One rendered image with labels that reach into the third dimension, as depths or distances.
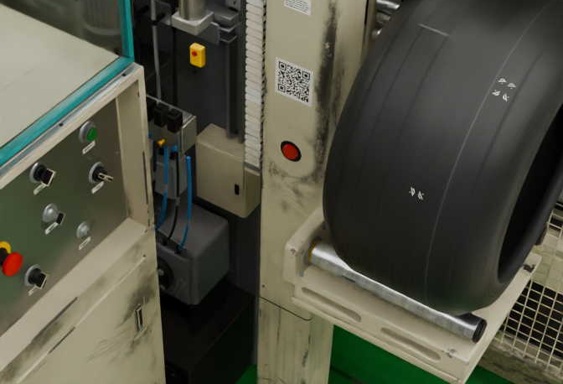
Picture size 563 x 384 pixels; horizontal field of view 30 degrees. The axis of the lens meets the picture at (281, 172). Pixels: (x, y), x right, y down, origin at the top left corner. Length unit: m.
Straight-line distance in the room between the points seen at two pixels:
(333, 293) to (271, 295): 0.31
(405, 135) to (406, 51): 0.13
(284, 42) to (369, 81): 0.25
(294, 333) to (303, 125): 0.57
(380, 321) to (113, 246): 0.51
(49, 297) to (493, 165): 0.83
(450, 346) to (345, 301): 0.21
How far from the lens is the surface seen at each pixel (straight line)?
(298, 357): 2.32
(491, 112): 1.52
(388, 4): 2.15
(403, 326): 1.90
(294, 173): 1.94
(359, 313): 1.93
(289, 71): 1.80
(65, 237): 1.87
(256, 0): 1.78
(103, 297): 1.97
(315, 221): 1.94
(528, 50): 1.57
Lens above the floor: 2.32
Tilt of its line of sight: 43 degrees down
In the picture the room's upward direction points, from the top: 2 degrees clockwise
